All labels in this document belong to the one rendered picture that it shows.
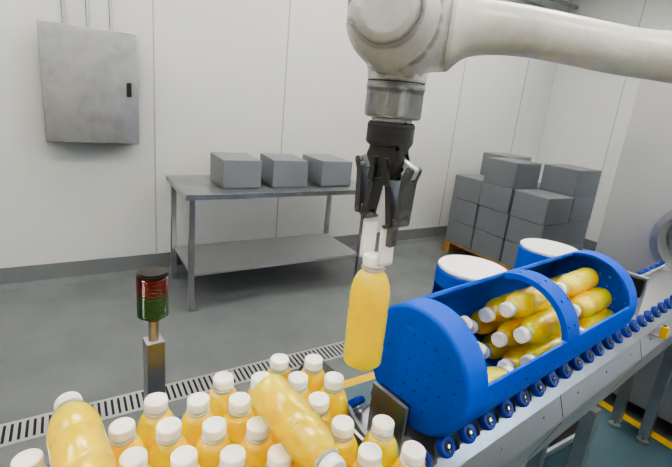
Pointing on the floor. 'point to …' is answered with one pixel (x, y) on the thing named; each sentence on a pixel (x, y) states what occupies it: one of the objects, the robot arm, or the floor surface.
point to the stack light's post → (153, 366)
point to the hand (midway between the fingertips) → (377, 242)
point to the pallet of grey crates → (519, 206)
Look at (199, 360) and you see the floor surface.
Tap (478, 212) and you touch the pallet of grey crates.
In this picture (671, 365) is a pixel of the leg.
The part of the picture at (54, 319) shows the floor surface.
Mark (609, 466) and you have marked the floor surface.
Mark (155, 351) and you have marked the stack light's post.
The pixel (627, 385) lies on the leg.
